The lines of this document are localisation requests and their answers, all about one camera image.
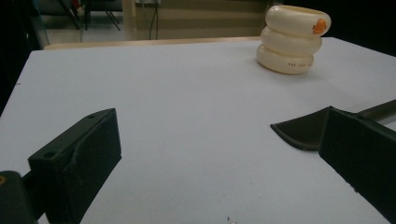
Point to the wooden shelf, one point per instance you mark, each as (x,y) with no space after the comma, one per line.
(202,18)

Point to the black tripod legs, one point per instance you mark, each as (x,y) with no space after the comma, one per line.
(90,12)

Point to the cream ringed cup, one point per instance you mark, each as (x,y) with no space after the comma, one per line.
(289,43)

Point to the dark curtain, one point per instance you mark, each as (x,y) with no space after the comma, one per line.
(15,46)
(364,21)

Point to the black spatula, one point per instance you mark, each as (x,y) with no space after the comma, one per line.
(302,130)

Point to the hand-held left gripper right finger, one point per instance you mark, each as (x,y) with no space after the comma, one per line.
(361,149)

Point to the wooden table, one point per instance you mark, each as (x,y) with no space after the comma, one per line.
(140,42)

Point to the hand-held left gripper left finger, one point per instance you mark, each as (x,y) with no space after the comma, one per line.
(77,161)

